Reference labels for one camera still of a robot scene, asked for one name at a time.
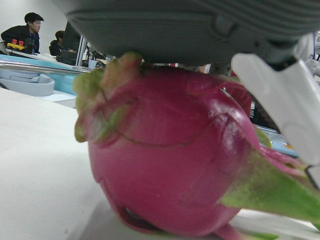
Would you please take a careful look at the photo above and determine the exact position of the left robot dexterous hand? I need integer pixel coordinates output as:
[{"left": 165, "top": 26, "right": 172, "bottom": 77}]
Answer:
[{"left": 51, "top": 0, "right": 320, "bottom": 191}]

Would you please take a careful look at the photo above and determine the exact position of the pink dragon fruit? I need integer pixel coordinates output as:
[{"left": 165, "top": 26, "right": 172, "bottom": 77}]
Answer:
[{"left": 73, "top": 51, "right": 320, "bottom": 240}]

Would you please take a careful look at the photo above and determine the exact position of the black computer monitor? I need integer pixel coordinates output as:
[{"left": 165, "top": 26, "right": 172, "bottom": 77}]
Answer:
[{"left": 62, "top": 21, "right": 82, "bottom": 52}]

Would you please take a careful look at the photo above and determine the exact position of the black laptop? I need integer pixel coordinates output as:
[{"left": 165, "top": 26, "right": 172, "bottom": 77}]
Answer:
[{"left": 59, "top": 49, "right": 78, "bottom": 66}]

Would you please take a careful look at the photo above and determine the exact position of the seated person in dark hoodie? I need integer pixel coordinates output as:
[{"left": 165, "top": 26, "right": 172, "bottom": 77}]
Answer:
[{"left": 49, "top": 30, "right": 66, "bottom": 56}]

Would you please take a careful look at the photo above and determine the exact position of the light blue plastic bin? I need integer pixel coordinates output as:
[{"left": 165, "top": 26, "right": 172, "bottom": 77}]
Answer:
[{"left": 0, "top": 53, "right": 92, "bottom": 96}]

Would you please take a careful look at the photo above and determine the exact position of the standing person in black jacket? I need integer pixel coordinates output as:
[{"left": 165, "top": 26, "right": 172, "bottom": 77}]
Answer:
[{"left": 0, "top": 11, "right": 45, "bottom": 55}]

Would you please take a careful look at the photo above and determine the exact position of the person in white shirt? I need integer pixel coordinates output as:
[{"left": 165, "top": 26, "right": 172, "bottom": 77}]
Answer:
[{"left": 294, "top": 31, "right": 320, "bottom": 77}]

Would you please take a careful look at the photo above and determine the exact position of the yellow emergency stop box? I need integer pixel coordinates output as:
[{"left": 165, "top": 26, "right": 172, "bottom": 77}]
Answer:
[{"left": 6, "top": 39, "right": 27, "bottom": 52}]

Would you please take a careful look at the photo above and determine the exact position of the light blue teach pendant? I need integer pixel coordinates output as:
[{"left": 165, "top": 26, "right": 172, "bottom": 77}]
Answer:
[{"left": 254, "top": 124, "right": 300, "bottom": 158}]

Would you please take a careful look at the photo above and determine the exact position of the metal grabber with green handle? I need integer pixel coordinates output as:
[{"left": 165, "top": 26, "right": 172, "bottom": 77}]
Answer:
[{"left": 0, "top": 61, "right": 92, "bottom": 75}]

